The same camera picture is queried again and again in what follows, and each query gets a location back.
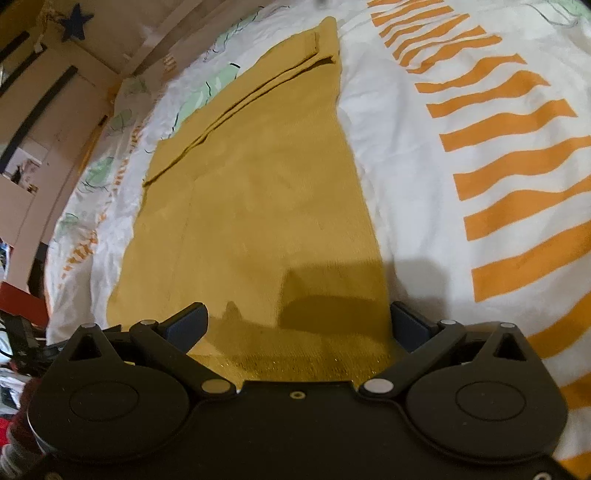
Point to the wooden bed frame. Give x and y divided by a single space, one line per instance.
152 41

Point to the white leaf-print duvet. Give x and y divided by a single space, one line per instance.
415 184

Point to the photo print on wardrobe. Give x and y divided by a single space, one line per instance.
25 168

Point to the blue star decoration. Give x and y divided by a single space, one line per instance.
76 25

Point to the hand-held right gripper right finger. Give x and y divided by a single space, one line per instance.
408 330

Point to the dark clutter pile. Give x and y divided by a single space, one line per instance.
23 341

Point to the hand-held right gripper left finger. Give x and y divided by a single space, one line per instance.
189 325

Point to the red board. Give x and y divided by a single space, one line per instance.
21 300

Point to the mustard yellow knit sweater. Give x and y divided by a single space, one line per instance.
258 194

